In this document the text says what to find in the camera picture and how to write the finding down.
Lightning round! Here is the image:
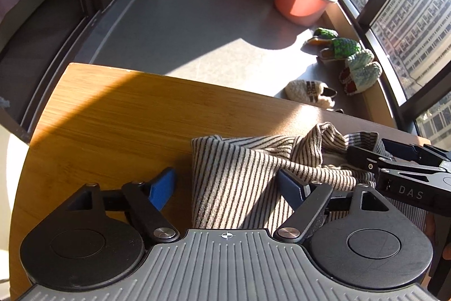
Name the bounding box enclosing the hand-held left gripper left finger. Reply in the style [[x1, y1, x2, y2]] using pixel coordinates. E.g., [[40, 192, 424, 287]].
[[66, 168, 180, 245]]

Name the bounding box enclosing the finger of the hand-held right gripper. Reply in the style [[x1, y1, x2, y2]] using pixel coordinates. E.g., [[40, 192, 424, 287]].
[[382, 138, 451, 163], [347, 145, 447, 177]]

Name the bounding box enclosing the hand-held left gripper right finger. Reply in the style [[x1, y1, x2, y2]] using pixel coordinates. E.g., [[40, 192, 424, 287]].
[[273, 169, 390, 244]]

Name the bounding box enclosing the striped knit garment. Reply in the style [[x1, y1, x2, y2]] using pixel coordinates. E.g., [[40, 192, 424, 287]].
[[191, 122, 428, 234]]

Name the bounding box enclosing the person's right hand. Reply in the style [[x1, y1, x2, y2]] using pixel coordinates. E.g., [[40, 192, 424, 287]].
[[425, 212, 451, 261]]

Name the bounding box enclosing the beige fuzzy slipper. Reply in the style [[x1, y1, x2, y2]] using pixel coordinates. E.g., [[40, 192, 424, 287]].
[[315, 87, 339, 108], [285, 80, 326, 102]]

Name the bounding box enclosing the pale green knitted slipper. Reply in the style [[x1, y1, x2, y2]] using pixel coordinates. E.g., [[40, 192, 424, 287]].
[[344, 49, 375, 73], [339, 61, 383, 96]]

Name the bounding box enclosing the dark window frame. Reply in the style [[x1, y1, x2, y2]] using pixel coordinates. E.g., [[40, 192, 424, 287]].
[[327, 0, 451, 146]]

